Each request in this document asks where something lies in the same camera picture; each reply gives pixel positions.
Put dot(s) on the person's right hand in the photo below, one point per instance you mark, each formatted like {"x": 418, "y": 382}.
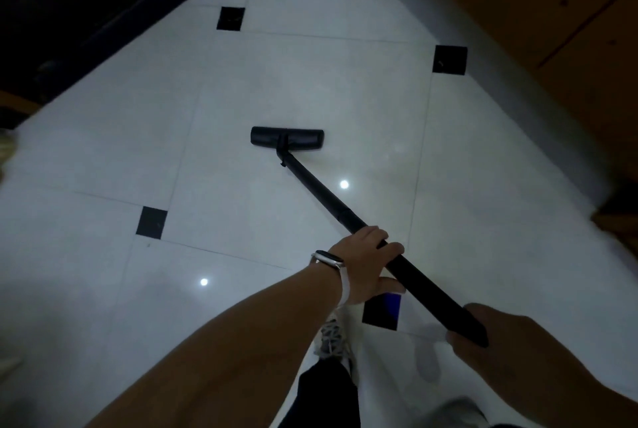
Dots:
{"x": 508, "y": 348}

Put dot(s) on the person's left hand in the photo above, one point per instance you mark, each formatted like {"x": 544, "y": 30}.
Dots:
{"x": 360, "y": 263}

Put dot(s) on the person's right fingers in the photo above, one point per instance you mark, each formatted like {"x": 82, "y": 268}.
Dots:
{"x": 461, "y": 343}

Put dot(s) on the person's left thumb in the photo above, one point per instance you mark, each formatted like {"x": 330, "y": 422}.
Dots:
{"x": 391, "y": 286}

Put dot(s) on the black vacuum wand with floor head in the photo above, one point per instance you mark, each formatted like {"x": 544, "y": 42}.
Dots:
{"x": 319, "y": 182}

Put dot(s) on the person's right forearm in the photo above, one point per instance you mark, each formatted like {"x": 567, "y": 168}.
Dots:
{"x": 593, "y": 393}

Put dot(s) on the person's left forearm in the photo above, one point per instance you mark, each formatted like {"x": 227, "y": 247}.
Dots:
{"x": 234, "y": 358}

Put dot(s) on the white wrist band watch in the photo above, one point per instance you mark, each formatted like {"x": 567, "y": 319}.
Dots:
{"x": 343, "y": 283}

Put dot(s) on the grey sneaker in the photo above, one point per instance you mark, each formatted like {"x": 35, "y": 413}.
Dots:
{"x": 333, "y": 340}

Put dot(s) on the black trouser leg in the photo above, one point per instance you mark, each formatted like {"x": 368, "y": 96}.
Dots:
{"x": 326, "y": 400}

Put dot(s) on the brown wooden cabinet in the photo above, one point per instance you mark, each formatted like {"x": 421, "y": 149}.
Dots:
{"x": 538, "y": 4}

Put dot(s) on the dark sofa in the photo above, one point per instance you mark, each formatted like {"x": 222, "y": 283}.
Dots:
{"x": 84, "y": 9}

